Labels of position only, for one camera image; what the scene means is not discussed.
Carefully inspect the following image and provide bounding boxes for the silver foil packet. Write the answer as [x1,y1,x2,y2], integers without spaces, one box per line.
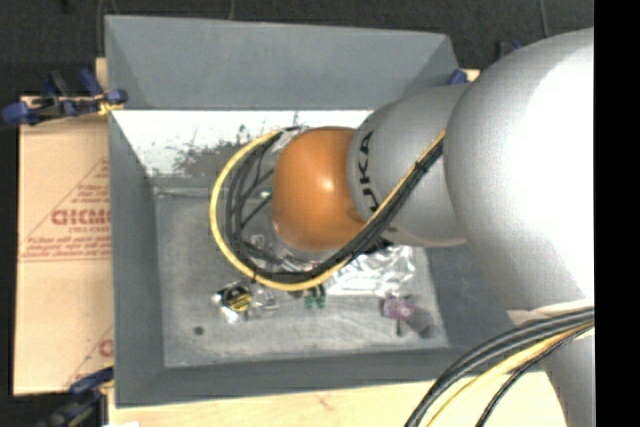
[323,243,417,298]

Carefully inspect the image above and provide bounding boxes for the brown cardboard board red print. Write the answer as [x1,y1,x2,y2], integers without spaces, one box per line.
[11,113,115,397]

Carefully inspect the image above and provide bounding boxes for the grey metal bin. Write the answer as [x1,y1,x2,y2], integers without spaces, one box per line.
[103,14,517,407]

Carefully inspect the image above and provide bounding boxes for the black and yellow round packet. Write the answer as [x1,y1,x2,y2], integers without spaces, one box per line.
[209,281,281,324]

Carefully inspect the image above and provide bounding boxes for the small purple toy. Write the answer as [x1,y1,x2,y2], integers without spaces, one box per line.
[381,293,417,337]

